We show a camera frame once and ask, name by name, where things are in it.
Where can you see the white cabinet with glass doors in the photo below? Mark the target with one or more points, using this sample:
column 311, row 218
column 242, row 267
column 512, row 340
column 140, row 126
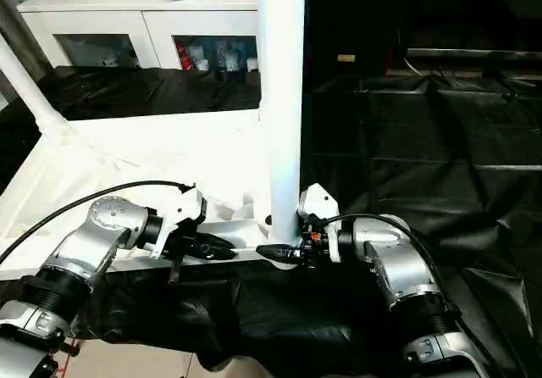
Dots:
column 110, row 9

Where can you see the dark low shelf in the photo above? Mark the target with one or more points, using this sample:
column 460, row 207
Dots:
column 474, row 58

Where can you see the red bottle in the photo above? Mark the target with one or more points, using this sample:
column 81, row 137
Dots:
column 181, row 56

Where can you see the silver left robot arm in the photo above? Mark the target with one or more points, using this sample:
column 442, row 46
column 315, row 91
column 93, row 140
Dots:
column 76, row 251

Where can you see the small tan label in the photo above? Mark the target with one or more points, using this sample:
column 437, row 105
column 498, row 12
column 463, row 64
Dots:
column 345, row 58

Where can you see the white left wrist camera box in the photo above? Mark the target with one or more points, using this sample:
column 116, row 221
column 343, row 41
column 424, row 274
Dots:
column 179, row 213

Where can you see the black work mat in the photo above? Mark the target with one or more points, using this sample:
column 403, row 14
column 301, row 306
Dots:
column 449, row 191

